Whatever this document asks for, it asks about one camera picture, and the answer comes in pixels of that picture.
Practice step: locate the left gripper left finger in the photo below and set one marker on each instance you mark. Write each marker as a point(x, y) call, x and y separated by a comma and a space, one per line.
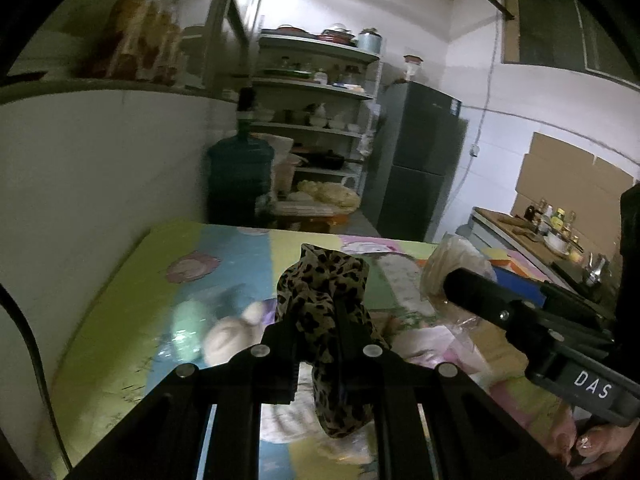
point(201, 422)

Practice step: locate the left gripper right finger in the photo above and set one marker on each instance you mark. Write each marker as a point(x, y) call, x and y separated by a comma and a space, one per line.
point(436, 423)

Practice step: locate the green item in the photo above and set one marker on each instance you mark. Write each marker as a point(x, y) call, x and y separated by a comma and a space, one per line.
point(188, 327)

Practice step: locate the leopard print cloth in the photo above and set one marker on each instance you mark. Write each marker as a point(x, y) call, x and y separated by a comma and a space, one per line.
point(321, 296)

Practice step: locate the beige plush bear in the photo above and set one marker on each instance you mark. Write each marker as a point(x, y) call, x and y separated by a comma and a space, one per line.
point(233, 334)

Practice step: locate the person right hand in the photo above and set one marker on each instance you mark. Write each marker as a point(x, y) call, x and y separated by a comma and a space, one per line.
point(593, 450)

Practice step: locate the large floral tissue pack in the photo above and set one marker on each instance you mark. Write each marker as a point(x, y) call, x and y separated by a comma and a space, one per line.
point(407, 321)

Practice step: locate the kitchen counter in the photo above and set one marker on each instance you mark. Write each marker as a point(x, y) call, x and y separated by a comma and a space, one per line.
point(507, 240)

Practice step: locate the white bowl on counter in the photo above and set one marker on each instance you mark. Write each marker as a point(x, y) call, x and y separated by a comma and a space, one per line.
point(556, 244)

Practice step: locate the yellow dough pile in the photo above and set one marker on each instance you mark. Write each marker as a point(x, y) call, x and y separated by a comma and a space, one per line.
point(331, 193)

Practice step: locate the black refrigerator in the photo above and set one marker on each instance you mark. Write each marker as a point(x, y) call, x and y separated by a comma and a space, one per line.
point(416, 151)

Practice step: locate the glass jar on fridge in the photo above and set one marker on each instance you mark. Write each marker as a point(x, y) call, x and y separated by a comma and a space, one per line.
point(413, 64)

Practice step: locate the metal storage shelf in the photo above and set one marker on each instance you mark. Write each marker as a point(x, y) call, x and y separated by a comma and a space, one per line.
point(320, 93)

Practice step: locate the orange drink bottles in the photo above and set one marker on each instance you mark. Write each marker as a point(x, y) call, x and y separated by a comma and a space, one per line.
point(140, 42)

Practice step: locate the cardboard wall sheets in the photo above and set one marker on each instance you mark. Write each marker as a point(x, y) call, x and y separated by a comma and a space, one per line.
point(576, 181)

